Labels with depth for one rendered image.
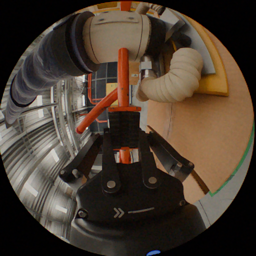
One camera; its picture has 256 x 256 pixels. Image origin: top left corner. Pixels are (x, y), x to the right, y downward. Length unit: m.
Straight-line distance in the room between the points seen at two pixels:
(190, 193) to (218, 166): 0.09
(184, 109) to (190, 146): 0.08
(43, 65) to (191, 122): 0.34
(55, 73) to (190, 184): 0.39
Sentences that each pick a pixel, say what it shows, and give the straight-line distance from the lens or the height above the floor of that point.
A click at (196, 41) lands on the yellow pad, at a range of 0.17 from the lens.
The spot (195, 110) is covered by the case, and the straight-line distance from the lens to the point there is 0.16.
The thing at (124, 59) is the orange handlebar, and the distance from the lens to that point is 0.16.
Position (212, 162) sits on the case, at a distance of 0.15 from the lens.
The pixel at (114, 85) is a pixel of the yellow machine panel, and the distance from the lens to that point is 7.58.
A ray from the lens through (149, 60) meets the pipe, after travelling 0.19.
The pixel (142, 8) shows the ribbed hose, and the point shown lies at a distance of 0.38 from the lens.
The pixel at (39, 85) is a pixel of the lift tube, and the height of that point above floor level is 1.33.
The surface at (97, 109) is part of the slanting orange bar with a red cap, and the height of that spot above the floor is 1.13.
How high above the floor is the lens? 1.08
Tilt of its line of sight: 4 degrees down
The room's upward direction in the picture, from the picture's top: 92 degrees counter-clockwise
